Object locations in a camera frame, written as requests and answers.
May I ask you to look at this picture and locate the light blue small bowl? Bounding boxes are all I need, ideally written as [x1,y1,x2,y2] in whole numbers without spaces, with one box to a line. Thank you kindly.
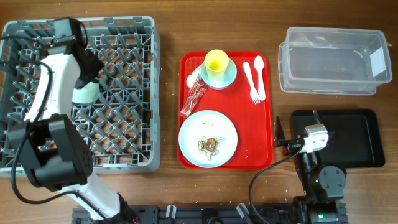
[200,58,237,90]

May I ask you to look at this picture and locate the red snack wrapper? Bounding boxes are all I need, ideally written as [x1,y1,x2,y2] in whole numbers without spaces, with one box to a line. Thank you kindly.
[180,80,207,118]

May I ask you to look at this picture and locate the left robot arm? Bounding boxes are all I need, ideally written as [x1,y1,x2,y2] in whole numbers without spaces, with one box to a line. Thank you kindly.
[8,40,139,223]

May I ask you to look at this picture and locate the clear plastic bin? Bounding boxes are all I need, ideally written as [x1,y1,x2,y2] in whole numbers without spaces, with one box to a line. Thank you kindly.
[278,27,392,96]

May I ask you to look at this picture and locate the grey dishwasher rack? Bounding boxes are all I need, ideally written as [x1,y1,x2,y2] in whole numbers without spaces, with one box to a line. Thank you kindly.
[1,16,161,178]

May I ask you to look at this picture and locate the yellow plastic cup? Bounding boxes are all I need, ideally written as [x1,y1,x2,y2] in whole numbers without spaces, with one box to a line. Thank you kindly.
[204,49,229,80]

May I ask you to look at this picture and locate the mint green bowl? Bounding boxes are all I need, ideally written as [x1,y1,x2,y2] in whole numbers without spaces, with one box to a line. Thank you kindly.
[72,82,100,104]

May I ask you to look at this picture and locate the food scraps on plate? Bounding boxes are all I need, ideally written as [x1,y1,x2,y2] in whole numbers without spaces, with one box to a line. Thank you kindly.
[198,136,224,161]

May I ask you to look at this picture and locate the crumpled white napkin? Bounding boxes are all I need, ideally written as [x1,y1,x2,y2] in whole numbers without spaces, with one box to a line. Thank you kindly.
[186,65,201,88]

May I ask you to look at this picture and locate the light blue dinner plate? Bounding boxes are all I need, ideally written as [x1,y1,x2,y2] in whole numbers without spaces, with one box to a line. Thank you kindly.
[178,110,238,168]

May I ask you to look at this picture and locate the white plastic fork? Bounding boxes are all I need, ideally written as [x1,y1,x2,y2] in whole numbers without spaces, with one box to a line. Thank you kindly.
[243,62,261,104]

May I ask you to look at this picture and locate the black plastic tray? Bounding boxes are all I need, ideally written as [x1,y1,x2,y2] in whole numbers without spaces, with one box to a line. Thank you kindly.
[295,109,386,170]

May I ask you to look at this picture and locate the white plastic spoon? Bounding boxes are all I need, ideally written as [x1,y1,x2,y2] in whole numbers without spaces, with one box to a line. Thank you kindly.
[254,55,266,101]

